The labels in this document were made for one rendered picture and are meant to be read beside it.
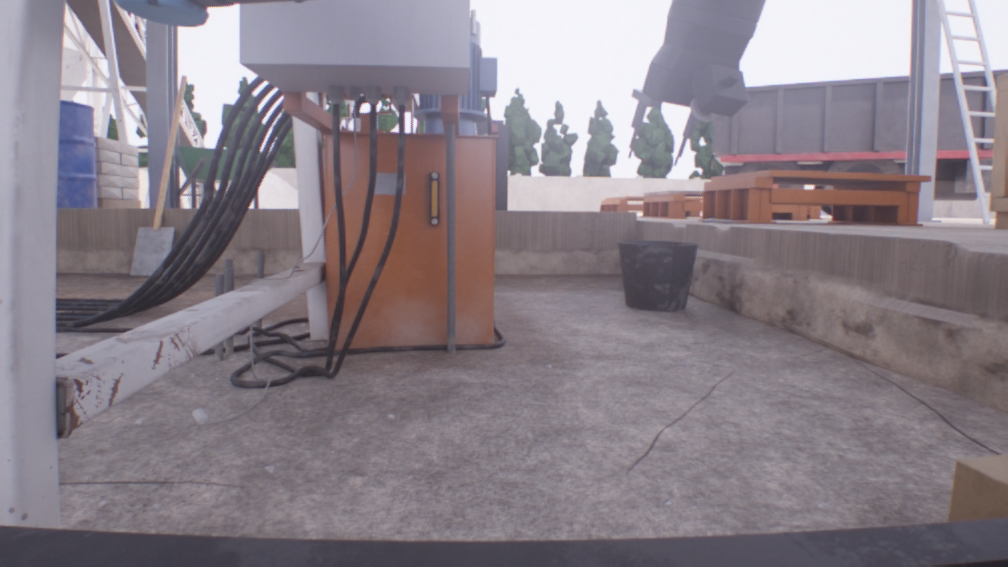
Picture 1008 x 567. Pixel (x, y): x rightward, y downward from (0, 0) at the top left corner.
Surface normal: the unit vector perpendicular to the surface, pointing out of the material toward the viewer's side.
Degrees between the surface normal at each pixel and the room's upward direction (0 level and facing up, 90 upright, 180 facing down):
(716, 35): 122
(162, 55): 90
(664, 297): 98
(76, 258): 90
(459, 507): 0
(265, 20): 90
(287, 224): 90
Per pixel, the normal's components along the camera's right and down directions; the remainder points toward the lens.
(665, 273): -0.06, 0.22
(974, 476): -0.99, 0.00
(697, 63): 0.14, 0.43
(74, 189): 0.92, 0.04
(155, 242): 0.08, -0.26
